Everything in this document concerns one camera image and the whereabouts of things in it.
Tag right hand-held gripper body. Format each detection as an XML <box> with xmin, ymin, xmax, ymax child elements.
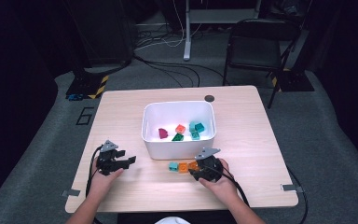
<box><xmin>194</xmin><ymin>147</ymin><xmax>224</xmax><ymax>183</ymax></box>

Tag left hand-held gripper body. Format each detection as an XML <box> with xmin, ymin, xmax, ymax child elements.
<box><xmin>96</xmin><ymin>139</ymin><xmax>123</xmax><ymax>177</ymax></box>

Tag white plastic bin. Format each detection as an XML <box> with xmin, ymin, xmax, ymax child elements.
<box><xmin>141</xmin><ymin>100</ymin><xmax>217</xmax><ymax>161</ymax></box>

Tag person's left hand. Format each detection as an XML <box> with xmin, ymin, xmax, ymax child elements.
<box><xmin>88</xmin><ymin>158</ymin><xmax>125</xmax><ymax>199</ymax></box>

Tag person's right hand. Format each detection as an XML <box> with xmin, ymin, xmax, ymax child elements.
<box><xmin>198</xmin><ymin>158</ymin><xmax>241</xmax><ymax>203</ymax></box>

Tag person's white garment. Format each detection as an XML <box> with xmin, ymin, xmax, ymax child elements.
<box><xmin>155</xmin><ymin>217</ymin><xmax>190</xmax><ymax>224</ymax></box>

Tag black striped stand base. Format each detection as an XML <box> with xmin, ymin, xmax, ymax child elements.
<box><xmin>65</xmin><ymin>74</ymin><xmax>110</xmax><ymax>101</ymax></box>
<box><xmin>271</xmin><ymin>69</ymin><xmax>315</xmax><ymax>93</ymax></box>

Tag large black case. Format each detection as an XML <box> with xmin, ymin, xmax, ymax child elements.
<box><xmin>66</xmin><ymin>0</ymin><xmax>136</xmax><ymax>68</ymax></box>

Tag black folding chair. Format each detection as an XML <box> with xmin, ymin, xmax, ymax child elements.
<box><xmin>223</xmin><ymin>18</ymin><xmax>303</xmax><ymax>110</ymax></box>

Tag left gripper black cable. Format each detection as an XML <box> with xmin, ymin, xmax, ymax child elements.
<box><xmin>85</xmin><ymin>145</ymin><xmax>104</xmax><ymax>199</ymax></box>

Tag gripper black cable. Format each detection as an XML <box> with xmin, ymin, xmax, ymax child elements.
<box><xmin>85</xmin><ymin>145</ymin><xmax>104</xmax><ymax>199</ymax></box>
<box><xmin>204</xmin><ymin>165</ymin><xmax>250</xmax><ymax>207</ymax></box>

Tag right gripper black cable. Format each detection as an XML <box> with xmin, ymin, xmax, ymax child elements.
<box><xmin>204</xmin><ymin>165</ymin><xmax>250</xmax><ymax>207</ymax></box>

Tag black cable beside table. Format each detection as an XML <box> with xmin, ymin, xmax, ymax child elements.
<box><xmin>287</xmin><ymin>166</ymin><xmax>310</xmax><ymax>224</ymax></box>

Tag black floor cables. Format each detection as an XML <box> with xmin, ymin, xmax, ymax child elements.
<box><xmin>132</xmin><ymin>54</ymin><xmax>227</xmax><ymax>88</ymax></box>

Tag white floor cables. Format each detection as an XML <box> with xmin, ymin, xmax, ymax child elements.
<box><xmin>134</xmin><ymin>0</ymin><xmax>203</xmax><ymax>50</ymax></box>

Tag white metal desk frame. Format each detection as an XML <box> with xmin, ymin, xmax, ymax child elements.
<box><xmin>183</xmin><ymin>0</ymin><xmax>262</xmax><ymax>62</ymax></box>

